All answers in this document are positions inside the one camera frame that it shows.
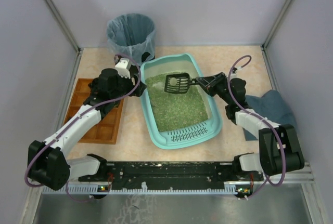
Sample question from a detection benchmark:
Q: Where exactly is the blue cloth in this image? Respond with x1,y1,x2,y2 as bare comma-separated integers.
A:
246,90,298,130

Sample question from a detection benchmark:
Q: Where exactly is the black trash bin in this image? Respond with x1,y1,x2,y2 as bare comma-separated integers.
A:
117,51,156,63

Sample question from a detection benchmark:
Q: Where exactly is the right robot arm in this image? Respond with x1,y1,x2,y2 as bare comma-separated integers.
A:
190,72,305,176

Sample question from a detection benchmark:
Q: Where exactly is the black mounting rail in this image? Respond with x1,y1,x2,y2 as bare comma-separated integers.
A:
33,160,313,199

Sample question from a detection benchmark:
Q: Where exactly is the black litter scoop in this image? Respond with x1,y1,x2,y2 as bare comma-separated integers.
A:
164,73,196,94

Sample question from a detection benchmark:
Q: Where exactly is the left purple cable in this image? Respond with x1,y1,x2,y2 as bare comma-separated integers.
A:
24,53,143,203

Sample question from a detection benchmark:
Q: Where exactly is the wooden compartment tray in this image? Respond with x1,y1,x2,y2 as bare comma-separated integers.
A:
63,78,124,144

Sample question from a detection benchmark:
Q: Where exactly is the blue trash bag liner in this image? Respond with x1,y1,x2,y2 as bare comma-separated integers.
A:
106,13,156,65

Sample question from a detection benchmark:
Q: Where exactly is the green cat litter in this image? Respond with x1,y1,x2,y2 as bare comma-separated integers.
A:
145,73,209,132

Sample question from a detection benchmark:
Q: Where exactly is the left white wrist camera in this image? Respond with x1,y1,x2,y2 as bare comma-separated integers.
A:
115,58,132,79

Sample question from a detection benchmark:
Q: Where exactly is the black round object in tray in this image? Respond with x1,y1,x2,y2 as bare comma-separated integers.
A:
88,77,102,94

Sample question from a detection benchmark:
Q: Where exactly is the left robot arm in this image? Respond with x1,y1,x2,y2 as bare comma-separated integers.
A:
24,68,147,190

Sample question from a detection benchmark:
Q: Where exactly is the litter clump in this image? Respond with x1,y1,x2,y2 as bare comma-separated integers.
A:
169,77,177,86

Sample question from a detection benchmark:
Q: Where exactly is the teal litter box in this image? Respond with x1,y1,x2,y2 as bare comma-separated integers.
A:
140,54,222,150

